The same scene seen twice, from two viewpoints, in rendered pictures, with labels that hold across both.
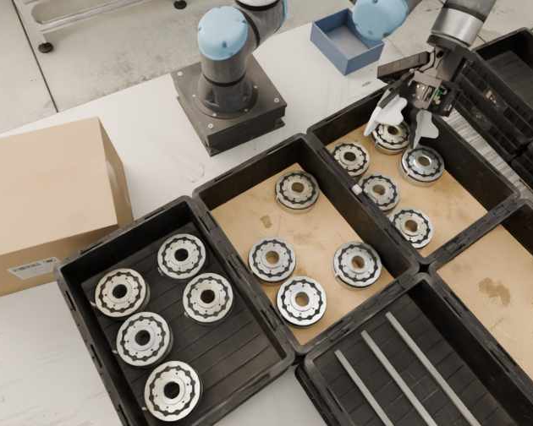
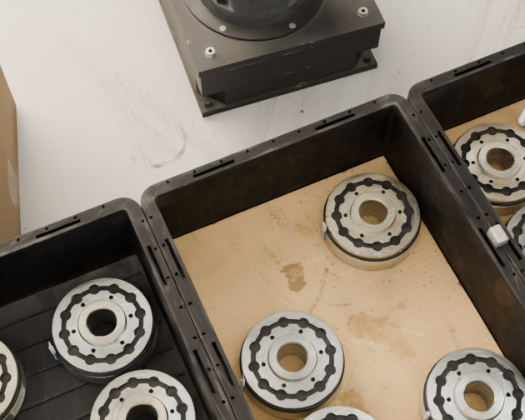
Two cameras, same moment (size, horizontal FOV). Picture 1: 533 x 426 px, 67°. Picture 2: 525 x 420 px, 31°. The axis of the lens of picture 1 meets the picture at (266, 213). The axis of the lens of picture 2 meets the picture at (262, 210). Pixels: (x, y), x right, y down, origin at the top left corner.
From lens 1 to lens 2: 0.10 m
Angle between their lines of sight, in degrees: 6
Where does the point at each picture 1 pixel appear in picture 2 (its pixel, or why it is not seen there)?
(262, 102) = (331, 13)
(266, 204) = (302, 238)
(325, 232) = (419, 319)
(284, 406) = not seen: outside the picture
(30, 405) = not seen: outside the picture
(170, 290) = (68, 393)
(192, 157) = (164, 112)
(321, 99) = (467, 17)
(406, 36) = not seen: outside the picture
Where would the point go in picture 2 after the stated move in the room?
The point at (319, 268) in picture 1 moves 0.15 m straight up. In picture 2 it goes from (393, 396) to (415, 343)
